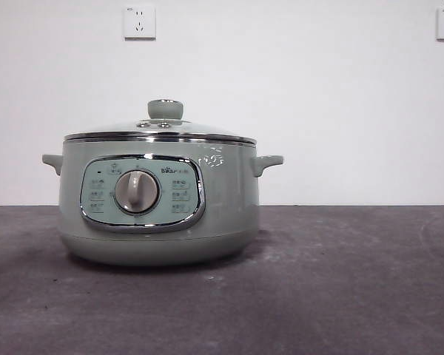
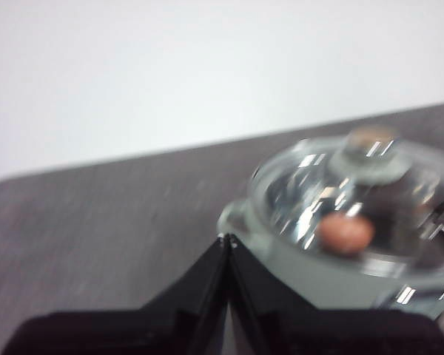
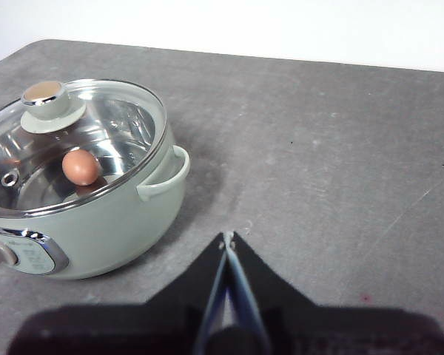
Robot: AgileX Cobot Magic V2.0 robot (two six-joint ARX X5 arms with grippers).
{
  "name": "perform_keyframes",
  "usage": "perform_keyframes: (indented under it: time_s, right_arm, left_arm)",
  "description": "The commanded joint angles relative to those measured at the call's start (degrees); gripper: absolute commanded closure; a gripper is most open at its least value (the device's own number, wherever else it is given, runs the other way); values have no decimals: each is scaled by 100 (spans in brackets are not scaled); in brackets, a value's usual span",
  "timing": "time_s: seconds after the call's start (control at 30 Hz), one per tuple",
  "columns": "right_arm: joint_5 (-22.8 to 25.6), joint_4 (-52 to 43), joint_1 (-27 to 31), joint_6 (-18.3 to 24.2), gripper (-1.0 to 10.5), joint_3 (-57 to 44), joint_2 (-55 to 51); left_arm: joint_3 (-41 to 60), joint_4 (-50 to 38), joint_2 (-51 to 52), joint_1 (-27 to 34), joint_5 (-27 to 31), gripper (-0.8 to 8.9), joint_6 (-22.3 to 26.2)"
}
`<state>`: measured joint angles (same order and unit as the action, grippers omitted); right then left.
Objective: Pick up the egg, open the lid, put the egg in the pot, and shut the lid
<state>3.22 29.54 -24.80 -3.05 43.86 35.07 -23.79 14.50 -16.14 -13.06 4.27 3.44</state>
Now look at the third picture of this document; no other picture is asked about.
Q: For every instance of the pale green electric cooking pot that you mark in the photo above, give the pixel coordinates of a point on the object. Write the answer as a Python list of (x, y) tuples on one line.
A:
[(114, 236)]

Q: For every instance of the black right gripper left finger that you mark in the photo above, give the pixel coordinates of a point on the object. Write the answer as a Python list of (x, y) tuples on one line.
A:
[(192, 288)]

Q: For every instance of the brown egg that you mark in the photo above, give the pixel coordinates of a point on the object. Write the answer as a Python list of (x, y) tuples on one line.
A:
[(80, 167)]

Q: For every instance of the glass lid with green knob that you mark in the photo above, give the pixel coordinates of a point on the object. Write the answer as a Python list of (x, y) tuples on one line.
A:
[(44, 100)]

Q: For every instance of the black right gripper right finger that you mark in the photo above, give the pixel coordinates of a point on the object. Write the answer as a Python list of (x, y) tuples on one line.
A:
[(259, 284)]

